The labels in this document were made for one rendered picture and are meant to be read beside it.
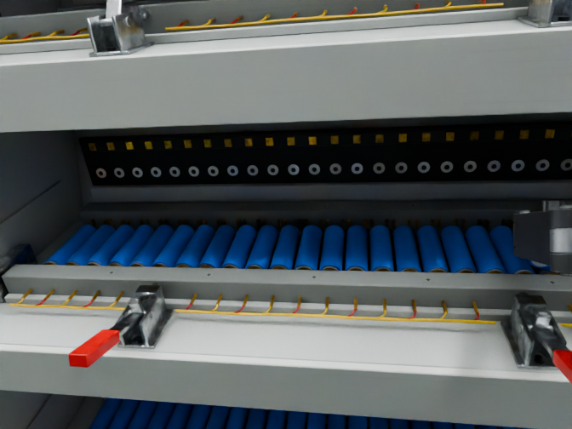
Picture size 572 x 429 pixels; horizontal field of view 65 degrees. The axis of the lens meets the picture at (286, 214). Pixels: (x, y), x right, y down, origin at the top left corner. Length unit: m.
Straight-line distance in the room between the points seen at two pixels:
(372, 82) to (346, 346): 0.17
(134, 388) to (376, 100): 0.26
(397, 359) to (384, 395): 0.03
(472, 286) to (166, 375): 0.22
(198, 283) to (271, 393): 0.10
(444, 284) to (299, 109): 0.16
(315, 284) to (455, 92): 0.16
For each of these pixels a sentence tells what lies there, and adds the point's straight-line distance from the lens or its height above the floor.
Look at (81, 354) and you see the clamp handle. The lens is 0.29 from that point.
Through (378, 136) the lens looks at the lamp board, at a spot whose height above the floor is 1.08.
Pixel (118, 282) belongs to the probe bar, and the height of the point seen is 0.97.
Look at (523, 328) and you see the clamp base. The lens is 0.32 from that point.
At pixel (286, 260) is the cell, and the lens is 0.37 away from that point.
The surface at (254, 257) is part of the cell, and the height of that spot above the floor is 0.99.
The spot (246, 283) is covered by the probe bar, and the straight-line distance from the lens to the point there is 0.34.
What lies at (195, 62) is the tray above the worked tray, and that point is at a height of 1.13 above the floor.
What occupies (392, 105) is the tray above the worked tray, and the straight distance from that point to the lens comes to 0.28.
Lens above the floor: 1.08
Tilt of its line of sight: 10 degrees down
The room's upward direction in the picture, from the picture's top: 2 degrees counter-clockwise
